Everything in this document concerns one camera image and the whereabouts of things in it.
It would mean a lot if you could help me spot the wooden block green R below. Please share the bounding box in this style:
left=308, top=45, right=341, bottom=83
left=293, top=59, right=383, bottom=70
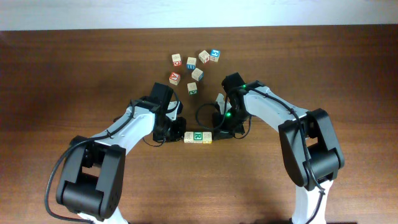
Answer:
left=193, top=132, right=203, bottom=144

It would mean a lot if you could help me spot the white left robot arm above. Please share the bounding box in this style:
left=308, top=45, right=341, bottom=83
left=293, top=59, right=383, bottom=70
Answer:
left=55, top=83, right=186, bottom=223

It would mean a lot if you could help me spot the wooden block green V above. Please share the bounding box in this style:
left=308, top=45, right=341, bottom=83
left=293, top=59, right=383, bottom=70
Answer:
left=187, top=82, right=198, bottom=95

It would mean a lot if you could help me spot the wooden block red circle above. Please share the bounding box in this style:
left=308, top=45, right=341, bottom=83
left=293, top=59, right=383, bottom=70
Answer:
left=198, top=50, right=210, bottom=64

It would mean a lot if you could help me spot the wooden block blue 5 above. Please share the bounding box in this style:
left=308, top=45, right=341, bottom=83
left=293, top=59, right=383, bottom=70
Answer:
left=210, top=49, right=221, bottom=62

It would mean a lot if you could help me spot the wooden block blue side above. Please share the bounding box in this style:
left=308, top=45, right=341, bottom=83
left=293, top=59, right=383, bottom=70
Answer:
left=192, top=68, right=204, bottom=82

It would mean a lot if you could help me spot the wooden block number 2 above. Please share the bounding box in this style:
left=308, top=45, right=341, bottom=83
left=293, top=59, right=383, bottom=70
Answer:
left=202, top=132, right=213, bottom=144

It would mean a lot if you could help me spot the wooden block letter I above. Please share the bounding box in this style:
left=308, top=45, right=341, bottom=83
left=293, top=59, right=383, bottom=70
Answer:
left=183, top=131, right=194, bottom=143

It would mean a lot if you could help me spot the wooden block red Q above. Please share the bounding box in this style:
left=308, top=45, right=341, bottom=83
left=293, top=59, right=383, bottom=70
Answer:
left=171, top=54, right=182, bottom=67

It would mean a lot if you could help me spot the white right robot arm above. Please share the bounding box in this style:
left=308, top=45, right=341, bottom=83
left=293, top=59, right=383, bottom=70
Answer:
left=212, top=73, right=345, bottom=223

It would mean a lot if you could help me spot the wooden block blue H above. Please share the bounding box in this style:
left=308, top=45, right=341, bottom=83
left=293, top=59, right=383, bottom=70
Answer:
left=187, top=57, right=197, bottom=70

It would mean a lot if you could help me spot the wooden block red A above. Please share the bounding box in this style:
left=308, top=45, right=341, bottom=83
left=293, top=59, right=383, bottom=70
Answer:
left=169, top=72, right=181, bottom=85

